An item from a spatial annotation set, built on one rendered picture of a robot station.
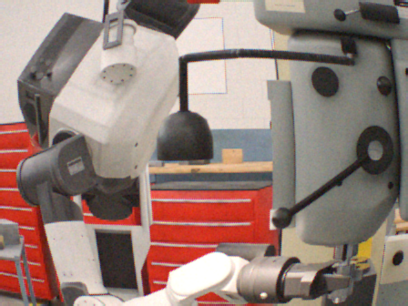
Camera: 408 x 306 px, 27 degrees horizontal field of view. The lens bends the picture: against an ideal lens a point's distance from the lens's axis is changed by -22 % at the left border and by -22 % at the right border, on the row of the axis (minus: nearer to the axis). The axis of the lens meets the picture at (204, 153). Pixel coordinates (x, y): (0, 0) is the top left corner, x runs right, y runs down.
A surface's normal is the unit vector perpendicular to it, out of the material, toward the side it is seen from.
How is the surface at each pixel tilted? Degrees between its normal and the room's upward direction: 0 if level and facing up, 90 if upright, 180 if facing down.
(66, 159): 76
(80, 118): 95
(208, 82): 90
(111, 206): 148
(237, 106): 90
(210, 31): 90
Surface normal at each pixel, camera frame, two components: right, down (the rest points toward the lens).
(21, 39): -0.20, 0.06
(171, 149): -0.48, 0.06
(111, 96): 0.07, -0.49
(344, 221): -0.16, 0.51
